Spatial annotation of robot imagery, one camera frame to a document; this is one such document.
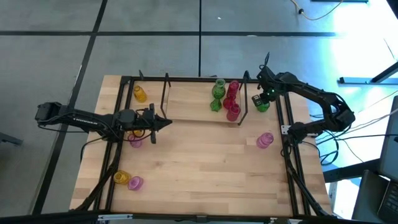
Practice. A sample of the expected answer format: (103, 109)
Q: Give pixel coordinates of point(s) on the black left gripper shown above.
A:
(146, 119)

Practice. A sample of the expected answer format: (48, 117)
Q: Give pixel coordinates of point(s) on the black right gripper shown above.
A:
(269, 85)

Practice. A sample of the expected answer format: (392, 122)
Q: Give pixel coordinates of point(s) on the green ribbed glass vase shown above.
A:
(263, 108)

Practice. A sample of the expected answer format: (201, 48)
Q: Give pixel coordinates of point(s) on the yellow diamond-pattern glass vase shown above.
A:
(138, 133)

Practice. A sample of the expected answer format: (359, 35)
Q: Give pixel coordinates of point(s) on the pink swirl glass vase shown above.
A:
(135, 143)

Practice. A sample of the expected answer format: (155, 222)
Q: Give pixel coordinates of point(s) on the slim yellow ribbed glass vase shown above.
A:
(140, 94)

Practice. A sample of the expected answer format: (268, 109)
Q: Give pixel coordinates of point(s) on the tall red ribbed glass vase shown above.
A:
(232, 90)

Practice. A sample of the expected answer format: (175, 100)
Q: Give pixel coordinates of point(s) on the small round red glass vase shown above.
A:
(228, 103)

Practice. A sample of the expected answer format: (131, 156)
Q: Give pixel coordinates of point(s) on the red ribbed glass bottle vase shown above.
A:
(233, 113)

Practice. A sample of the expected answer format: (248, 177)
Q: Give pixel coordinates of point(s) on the round green glass vase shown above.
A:
(218, 91)

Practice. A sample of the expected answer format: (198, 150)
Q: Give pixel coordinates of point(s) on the pink ribbed glass bottle vase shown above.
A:
(265, 140)

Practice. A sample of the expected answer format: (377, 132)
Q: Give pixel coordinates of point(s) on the conical fluted green glass vase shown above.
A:
(215, 105)

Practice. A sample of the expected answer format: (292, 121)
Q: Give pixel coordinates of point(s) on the pink ribbed glass jar vase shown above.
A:
(135, 183)

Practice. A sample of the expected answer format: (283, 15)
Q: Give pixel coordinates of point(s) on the wide-neck yellow ribbed glass vase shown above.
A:
(121, 177)

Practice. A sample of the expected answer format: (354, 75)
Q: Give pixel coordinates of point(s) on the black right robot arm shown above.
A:
(317, 96)

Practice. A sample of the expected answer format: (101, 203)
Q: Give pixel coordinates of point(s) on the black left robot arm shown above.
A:
(81, 119)

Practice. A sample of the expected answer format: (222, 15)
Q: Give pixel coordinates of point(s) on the small silver metal plate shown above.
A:
(285, 129)

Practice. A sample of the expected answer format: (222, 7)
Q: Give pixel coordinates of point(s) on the black desk foot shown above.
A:
(354, 80)

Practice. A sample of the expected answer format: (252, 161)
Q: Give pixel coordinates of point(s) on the dark grey beam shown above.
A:
(351, 171)

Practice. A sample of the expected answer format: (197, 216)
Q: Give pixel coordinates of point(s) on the grey laptop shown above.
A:
(390, 140)

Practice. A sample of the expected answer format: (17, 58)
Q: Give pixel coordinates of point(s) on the black crossbar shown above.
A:
(46, 218)

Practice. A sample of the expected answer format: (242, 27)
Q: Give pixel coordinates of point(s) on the grey floor object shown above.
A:
(9, 139)

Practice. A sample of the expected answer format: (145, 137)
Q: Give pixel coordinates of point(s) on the black aluminium table frame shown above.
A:
(192, 79)

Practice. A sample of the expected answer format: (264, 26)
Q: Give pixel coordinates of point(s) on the silver bracket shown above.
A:
(113, 217)

